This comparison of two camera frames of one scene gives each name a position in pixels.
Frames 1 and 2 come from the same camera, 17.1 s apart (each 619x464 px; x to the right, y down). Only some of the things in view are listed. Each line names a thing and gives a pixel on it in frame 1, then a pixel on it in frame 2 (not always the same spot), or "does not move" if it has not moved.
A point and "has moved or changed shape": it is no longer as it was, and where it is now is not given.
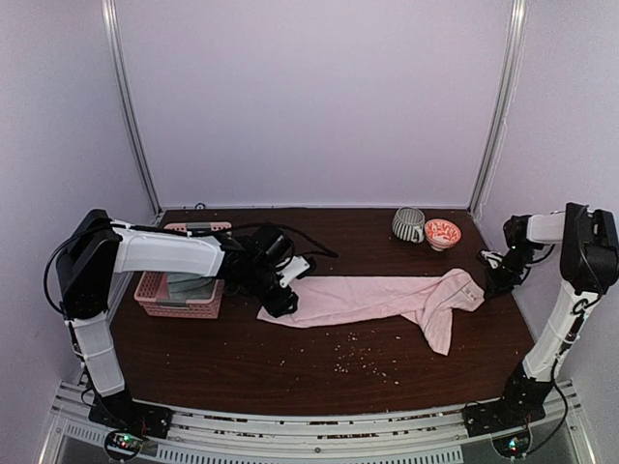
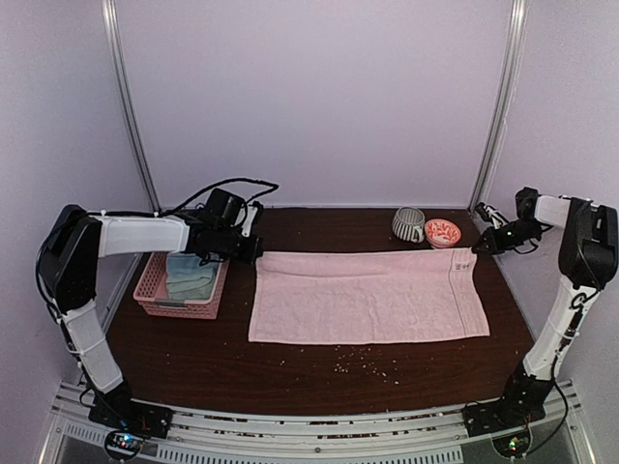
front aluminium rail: x=433 y=437 does not move
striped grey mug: x=408 y=224 does not move
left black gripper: x=278 y=306 to x=253 y=249
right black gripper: x=497 y=286 to x=495 y=246
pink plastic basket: x=152 y=292 does not move
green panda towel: x=185 y=285 does not move
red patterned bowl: x=441 y=233 does not move
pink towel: x=430 y=301 has moved or changed shape
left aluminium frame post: x=108 y=13 does not move
